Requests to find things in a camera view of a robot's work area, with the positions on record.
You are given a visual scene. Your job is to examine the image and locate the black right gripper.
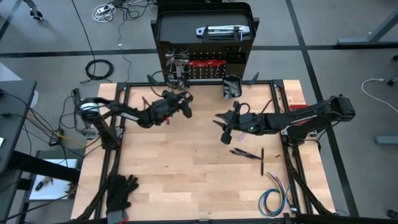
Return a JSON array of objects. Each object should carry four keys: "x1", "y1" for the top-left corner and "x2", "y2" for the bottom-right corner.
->
[{"x1": 213, "y1": 112, "x2": 249, "y2": 146}]

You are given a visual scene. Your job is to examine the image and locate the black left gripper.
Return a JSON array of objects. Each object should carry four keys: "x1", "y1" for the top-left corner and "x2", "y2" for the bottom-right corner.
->
[{"x1": 146, "y1": 95, "x2": 193, "y2": 125}]

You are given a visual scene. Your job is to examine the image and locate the slim black pen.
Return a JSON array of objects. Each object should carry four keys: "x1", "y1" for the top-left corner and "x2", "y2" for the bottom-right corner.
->
[{"x1": 260, "y1": 147, "x2": 266, "y2": 177}]

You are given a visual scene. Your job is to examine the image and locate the black plastic pegboard bin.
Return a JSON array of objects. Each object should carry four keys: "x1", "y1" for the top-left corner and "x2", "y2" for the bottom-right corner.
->
[{"x1": 222, "y1": 74, "x2": 243, "y2": 100}]

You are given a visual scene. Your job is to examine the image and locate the black pegboard box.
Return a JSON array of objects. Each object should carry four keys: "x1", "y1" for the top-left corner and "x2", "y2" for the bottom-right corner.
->
[{"x1": 225, "y1": 46, "x2": 247, "y2": 65}]

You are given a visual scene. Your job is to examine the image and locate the red framed square box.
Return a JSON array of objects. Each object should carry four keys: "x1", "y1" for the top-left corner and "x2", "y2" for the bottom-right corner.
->
[{"x1": 289, "y1": 104, "x2": 309, "y2": 126}]

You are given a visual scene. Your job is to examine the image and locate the black pegboard tool stand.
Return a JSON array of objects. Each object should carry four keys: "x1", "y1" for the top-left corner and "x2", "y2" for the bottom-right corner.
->
[{"x1": 151, "y1": 2, "x2": 261, "y2": 84}]

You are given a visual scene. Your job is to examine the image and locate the black work glove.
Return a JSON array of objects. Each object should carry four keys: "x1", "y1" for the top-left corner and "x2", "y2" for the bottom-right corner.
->
[{"x1": 106, "y1": 174, "x2": 140, "y2": 215}]

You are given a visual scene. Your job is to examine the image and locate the black desk crossbar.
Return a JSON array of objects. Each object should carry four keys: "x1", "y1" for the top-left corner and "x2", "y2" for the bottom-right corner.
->
[{"x1": 8, "y1": 150, "x2": 82, "y2": 185}]

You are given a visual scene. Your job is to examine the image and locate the white paper sheet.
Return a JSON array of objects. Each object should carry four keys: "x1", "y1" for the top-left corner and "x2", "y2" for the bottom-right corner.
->
[{"x1": 29, "y1": 158, "x2": 80, "y2": 202}]

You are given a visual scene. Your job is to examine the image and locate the bunch of keys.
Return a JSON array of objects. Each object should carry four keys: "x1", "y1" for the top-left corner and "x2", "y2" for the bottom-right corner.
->
[{"x1": 35, "y1": 175, "x2": 54, "y2": 192}]

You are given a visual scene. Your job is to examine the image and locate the dark grey desk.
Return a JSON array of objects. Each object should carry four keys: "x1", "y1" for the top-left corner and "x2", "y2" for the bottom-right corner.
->
[{"x1": 0, "y1": 80, "x2": 39, "y2": 175}]

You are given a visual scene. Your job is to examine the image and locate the grey table leg foot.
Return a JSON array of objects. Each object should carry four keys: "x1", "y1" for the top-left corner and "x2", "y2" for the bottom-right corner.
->
[{"x1": 337, "y1": 8, "x2": 398, "y2": 47}]

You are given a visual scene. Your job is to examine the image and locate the black office chair base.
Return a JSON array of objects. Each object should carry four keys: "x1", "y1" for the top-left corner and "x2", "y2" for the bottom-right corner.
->
[{"x1": 22, "y1": 0, "x2": 44, "y2": 21}]

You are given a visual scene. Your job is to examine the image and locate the grey floor foot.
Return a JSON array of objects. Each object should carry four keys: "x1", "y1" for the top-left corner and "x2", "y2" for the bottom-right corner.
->
[{"x1": 374, "y1": 135, "x2": 398, "y2": 145}]

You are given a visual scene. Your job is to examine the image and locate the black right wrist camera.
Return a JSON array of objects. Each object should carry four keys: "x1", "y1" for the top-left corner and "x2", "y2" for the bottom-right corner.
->
[{"x1": 231, "y1": 100, "x2": 243, "y2": 115}]

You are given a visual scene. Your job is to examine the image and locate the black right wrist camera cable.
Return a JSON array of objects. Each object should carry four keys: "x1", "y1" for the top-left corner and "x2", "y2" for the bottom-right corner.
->
[{"x1": 239, "y1": 99, "x2": 274, "y2": 114}]

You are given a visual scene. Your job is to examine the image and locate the thin blue floor cable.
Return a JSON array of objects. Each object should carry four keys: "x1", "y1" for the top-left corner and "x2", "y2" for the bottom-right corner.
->
[{"x1": 116, "y1": 18, "x2": 133, "y2": 82}]

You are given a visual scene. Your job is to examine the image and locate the multicoloured coiled wire bundle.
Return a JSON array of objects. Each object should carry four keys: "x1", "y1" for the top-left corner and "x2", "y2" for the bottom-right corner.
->
[{"x1": 258, "y1": 172, "x2": 299, "y2": 218}]

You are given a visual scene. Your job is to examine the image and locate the coiled black floor cable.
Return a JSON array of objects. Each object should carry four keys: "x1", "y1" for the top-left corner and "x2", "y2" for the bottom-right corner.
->
[{"x1": 80, "y1": 58, "x2": 115, "y2": 85}]

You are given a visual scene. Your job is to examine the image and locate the yellow cable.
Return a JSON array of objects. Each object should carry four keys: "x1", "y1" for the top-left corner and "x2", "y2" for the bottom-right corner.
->
[{"x1": 29, "y1": 113, "x2": 86, "y2": 149}]

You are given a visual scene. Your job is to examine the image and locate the white power strip with cable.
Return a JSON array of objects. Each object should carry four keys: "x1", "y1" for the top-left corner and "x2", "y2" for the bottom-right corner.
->
[{"x1": 91, "y1": 3, "x2": 118, "y2": 24}]

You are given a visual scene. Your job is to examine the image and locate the tangled black floor cables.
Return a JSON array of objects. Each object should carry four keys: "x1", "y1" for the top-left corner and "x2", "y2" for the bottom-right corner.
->
[{"x1": 107, "y1": 0, "x2": 158, "y2": 22}]

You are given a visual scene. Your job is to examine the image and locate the long black floor cable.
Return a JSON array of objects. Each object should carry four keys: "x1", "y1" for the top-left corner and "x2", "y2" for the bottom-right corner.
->
[{"x1": 71, "y1": 0, "x2": 96, "y2": 62}]

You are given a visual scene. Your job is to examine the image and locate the white floor cable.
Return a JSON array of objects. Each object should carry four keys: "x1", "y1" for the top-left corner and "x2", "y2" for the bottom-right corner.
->
[{"x1": 361, "y1": 78, "x2": 398, "y2": 114}]

